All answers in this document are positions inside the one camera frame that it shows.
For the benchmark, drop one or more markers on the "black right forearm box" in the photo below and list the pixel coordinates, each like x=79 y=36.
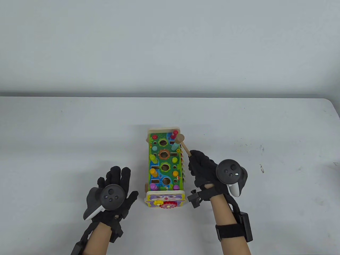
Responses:
x=245 y=225

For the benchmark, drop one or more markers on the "colourful wooden whack-a-mole toy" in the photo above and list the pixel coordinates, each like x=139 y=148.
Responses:
x=166 y=198

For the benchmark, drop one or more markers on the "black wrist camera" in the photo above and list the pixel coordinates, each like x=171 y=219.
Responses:
x=117 y=233
x=196 y=199

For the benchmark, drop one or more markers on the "black left forearm box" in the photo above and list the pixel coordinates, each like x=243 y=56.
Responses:
x=77 y=248

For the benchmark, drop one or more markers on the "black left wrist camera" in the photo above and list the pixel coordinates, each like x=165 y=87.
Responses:
x=117 y=233

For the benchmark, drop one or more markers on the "person's right hand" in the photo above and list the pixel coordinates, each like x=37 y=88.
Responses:
x=204 y=172

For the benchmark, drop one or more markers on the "wooden toy hammer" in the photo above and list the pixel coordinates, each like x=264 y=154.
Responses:
x=181 y=138

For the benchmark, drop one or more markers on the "black right hand controller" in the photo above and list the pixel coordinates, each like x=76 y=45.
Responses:
x=229 y=172

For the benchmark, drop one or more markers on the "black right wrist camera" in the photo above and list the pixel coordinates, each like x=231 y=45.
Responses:
x=196 y=199

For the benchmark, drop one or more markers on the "person's left forearm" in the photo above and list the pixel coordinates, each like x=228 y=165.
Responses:
x=98 y=239

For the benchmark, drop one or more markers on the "person's right forearm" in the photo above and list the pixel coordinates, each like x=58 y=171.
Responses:
x=223 y=212

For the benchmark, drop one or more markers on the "person's left hand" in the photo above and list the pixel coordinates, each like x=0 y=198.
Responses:
x=124 y=178

